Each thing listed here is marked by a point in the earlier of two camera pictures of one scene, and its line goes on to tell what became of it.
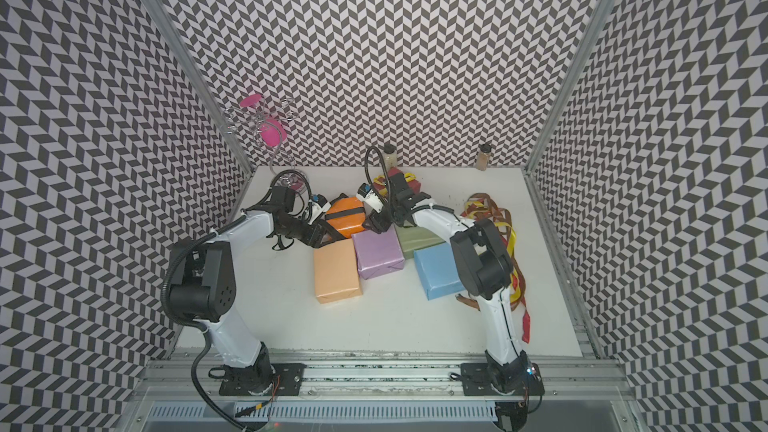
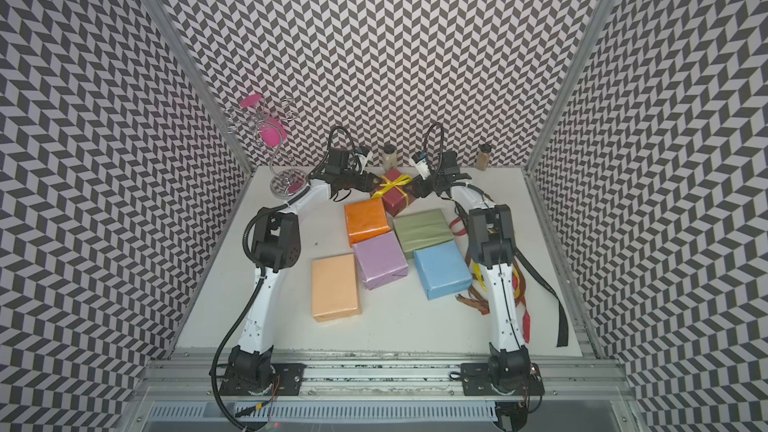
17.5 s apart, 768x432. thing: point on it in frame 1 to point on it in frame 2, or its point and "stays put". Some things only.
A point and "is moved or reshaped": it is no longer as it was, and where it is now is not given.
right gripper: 378,225 to 419,184
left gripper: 316,230 to 367,182
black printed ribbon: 343,213 to 562,318
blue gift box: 437,268 stays put
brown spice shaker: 483,157 stays put
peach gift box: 336,268 is moved or reshaped
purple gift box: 378,253 is moved or reshaped
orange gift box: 347,224 is moved or reshaped
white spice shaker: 390,155 stays put
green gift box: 414,238 stays put
